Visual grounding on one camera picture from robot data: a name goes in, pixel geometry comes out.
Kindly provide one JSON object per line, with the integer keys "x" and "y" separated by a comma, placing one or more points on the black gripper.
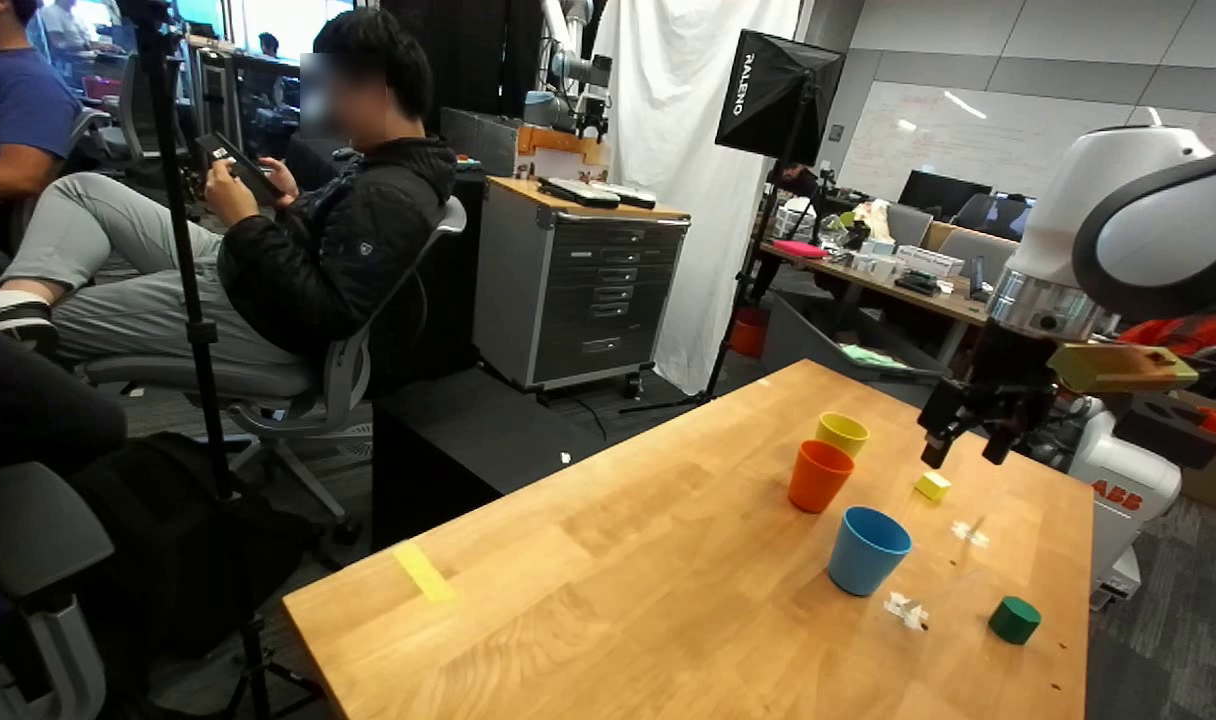
{"x": 1007, "y": 365}

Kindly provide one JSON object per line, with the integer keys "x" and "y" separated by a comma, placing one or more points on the yellow plastic cup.
{"x": 843, "y": 432}

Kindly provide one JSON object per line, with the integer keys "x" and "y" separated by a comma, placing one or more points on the blue plastic cup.
{"x": 865, "y": 561}

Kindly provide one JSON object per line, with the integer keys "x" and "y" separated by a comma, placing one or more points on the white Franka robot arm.
{"x": 1100, "y": 214}

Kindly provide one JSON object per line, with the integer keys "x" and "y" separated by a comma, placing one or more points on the white ABB robot base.
{"x": 1128, "y": 483}

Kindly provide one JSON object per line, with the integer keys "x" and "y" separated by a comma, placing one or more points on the orange plastic cup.
{"x": 819, "y": 483}

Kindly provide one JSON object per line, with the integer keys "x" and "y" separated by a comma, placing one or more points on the clear plastic stick piece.
{"x": 969, "y": 539}

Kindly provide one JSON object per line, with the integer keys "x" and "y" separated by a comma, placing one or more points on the cluttered wooden desk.
{"x": 891, "y": 280}

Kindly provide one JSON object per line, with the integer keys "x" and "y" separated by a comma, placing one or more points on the white plastic jack piece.
{"x": 905, "y": 613}

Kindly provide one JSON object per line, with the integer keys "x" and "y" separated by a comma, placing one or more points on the green cylinder block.
{"x": 1014, "y": 621}

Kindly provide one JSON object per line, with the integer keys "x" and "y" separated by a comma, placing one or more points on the person in red shirt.
{"x": 1172, "y": 333}

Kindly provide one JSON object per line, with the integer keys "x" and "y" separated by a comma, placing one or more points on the dark laptop screen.
{"x": 943, "y": 195}

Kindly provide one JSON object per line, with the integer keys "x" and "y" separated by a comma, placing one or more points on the red floor container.
{"x": 750, "y": 333}

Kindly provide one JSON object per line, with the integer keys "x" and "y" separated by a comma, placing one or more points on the black light stand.
{"x": 750, "y": 267}

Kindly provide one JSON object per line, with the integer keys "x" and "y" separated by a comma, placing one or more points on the black softbox light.
{"x": 779, "y": 99}

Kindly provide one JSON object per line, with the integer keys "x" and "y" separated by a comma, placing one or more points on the white hanging curtain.
{"x": 674, "y": 145}

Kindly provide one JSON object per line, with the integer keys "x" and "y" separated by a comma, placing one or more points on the black flat keyboard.
{"x": 578, "y": 190}
{"x": 634, "y": 199}

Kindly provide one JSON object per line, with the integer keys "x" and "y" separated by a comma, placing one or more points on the grey drawer cabinet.
{"x": 572, "y": 292}

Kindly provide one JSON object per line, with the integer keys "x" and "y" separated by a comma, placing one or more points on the orange cardboard box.
{"x": 554, "y": 149}

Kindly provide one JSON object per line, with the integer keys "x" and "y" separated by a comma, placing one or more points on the yellow tape strip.
{"x": 427, "y": 579}

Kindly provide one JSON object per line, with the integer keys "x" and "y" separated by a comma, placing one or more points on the grey mesh office chair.
{"x": 350, "y": 365}
{"x": 30, "y": 545}

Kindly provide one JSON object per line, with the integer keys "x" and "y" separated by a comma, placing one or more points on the person in black jacket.
{"x": 329, "y": 253}

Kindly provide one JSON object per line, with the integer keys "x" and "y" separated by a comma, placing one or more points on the black tripod stand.
{"x": 196, "y": 333}

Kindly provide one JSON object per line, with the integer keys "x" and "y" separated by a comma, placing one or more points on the black floor bag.
{"x": 168, "y": 545}

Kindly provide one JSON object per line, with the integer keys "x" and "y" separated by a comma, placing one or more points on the person in yellow dark sweater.
{"x": 32, "y": 403}

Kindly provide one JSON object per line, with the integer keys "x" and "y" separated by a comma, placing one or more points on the person in blue shirt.
{"x": 12, "y": 114}

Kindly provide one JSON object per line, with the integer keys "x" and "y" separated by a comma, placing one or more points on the tan wrist camera mount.
{"x": 1120, "y": 365}

